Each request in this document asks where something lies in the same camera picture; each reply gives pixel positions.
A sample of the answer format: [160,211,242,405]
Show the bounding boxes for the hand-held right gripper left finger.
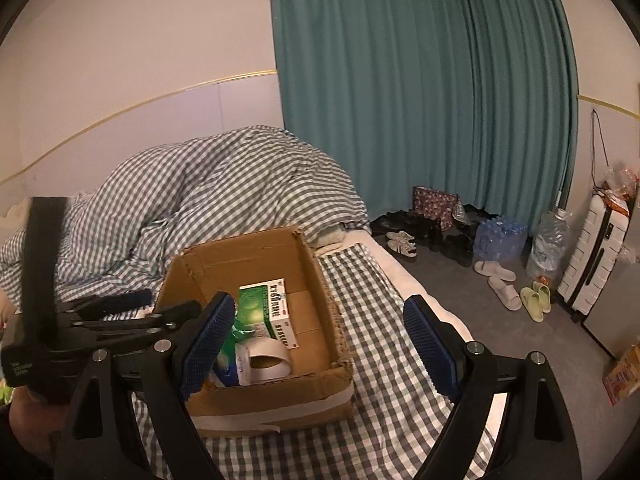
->
[54,291,237,480]

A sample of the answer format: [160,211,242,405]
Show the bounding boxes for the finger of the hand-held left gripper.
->
[80,300,201,335]
[65,288,153,318]

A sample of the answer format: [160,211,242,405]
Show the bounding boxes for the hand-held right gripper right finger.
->
[402,295,583,480]

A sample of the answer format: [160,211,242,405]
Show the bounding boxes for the blue and white packet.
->
[212,355,241,387]

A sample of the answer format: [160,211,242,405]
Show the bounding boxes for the white tape roll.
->
[235,336,292,387]

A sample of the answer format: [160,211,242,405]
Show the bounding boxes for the green medicine box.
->
[235,278,301,351]

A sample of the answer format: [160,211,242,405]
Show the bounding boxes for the cardboard box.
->
[152,226,356,436]

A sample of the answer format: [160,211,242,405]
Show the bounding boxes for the person's left hand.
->
[7,392,68,463]

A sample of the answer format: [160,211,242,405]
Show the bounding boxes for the grey checked bed sheet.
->
[132,242,496,480]

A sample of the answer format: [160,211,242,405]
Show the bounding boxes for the white mattress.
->
[345,230,506,461]

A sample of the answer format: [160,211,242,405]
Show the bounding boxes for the white slipper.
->
[472,259,517,282]
[487,275,523,312]

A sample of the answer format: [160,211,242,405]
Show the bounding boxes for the black chunky shoe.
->
[440,234,475,268]

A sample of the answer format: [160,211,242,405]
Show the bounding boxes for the black boot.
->
[405,215,443,252]

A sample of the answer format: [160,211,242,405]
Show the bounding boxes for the pack of water bottles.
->
[472,216,529,261]

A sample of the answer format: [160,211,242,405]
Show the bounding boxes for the black leather shoe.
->
[371,210,408,235]

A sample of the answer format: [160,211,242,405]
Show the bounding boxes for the grey checked duvet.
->
[0,127,371,321]

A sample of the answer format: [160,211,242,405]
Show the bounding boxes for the floral bag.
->
[411,185,460,221]

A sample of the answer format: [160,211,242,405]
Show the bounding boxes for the large clear water jug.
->
[525,207,572,281]

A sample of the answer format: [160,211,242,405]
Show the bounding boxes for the white ribbed suitcase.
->
[556,192,630,323]

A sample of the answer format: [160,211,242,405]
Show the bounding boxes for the grey mini fridge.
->
[582,255,640,361]

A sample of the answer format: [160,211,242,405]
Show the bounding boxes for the orange snack box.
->
[602,342,640,406]

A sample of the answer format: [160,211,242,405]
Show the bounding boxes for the clear plastic bag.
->
[602,160,640,211]

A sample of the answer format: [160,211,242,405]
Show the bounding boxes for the teal curtain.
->
[267,0,581,221]

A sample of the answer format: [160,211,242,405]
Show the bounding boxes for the hanging black cable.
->
[590,107,608,196]

